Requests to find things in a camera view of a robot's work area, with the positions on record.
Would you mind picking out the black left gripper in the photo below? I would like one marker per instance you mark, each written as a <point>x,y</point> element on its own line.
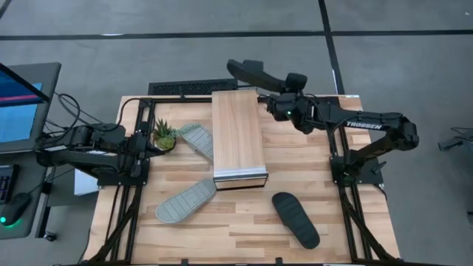
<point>138,146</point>

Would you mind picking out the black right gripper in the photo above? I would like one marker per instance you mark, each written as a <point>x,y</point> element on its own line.
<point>292,109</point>

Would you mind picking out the black slide sandal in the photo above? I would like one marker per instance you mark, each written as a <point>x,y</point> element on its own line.
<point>255,75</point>
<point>295,219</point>

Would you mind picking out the grey slide sandal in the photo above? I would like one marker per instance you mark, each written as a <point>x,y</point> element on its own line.
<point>184,203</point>
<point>199,138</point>

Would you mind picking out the wooden shelf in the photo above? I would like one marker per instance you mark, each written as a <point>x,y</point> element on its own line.
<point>236,133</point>

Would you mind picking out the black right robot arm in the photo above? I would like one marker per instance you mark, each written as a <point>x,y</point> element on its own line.
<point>369,123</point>

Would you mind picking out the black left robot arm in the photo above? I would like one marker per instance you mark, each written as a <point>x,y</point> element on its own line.
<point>85,159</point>

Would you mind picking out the green succulent in pot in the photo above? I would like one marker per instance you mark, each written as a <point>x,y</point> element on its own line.
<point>163,134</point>

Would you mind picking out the white box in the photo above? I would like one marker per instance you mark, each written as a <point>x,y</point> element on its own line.
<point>85,183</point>

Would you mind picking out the black keyboard behind table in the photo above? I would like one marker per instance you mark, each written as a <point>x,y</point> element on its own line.
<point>192,86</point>

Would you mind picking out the grey desk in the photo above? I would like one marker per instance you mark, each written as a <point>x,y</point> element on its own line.
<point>32,177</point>

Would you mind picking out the black desk leg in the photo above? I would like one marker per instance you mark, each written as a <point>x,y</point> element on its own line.
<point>44,218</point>

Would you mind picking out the black caster wheel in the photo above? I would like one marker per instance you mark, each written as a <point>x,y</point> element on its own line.
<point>50,236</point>

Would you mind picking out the grey-framed computer monitor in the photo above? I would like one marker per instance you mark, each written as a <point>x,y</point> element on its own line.
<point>18,125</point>

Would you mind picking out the black computer mouse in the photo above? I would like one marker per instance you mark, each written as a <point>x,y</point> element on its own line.
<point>15,208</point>

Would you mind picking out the black-edged computer screen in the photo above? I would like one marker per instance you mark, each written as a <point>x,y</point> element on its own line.
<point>15,88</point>

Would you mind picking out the dark grey equipment stand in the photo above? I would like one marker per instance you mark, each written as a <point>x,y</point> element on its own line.
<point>452,142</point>

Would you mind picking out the black aluminium table frame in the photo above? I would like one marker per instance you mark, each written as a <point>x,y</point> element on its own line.
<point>177,99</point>

